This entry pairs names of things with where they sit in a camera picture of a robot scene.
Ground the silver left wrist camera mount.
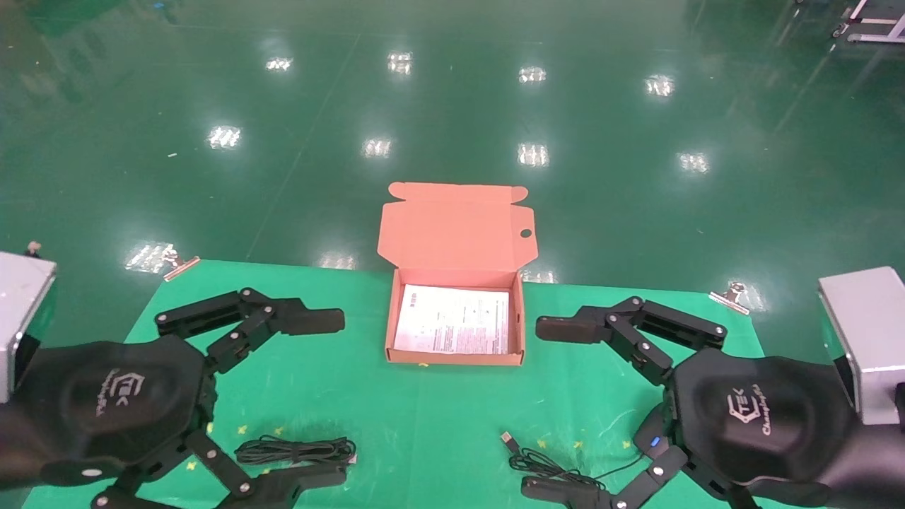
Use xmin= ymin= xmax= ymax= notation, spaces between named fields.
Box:
xmin=0 ymin=242 xmax=57 ymax=404

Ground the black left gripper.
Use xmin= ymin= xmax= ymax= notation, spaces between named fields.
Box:
xmin=0 ymin=288 xmax=349 ymax=509

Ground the white metal cart frame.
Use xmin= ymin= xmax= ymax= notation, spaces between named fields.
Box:
xmin=833 ymin=0 xmax=905 ymax=45

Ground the open brown cardboard box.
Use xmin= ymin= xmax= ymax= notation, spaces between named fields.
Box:
xmin=377 ymin=182 xmax=539 ymax=367

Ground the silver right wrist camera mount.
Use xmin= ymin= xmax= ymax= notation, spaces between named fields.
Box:
xmin=819 ymin=267 xmax=905 ymax=426

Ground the black wired computer mouse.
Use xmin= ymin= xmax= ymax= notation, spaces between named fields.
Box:
xmin=501 ymin=410 xmax=674 ymax=492

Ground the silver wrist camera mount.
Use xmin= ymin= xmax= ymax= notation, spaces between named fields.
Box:
xmin=819 ymin=267 xmax=905 ymax=426
xmin=0 ymin=242 xmax=57 ymax=404

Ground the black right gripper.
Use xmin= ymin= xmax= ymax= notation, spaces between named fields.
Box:
xmin=522 ymin=296 xmax=870 ymax=509

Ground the green table cloth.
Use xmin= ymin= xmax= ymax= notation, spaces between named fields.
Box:
xmin=21 ymin=259 xmax=778 ymax=509

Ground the white printed paper leaflet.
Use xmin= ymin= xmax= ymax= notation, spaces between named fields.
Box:
xmin=393 ymin=284 xmax=511 ymax=356

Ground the metal binder clip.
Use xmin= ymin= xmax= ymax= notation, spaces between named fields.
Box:
xmin=163 ymin=246 xmax=201 ymax=282
xmin=709 ymin=281 xmax=750 ymax=315

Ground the black data cable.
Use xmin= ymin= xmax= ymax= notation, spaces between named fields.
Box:
xmin=235 ymin=435 xmax=358 ymax=467

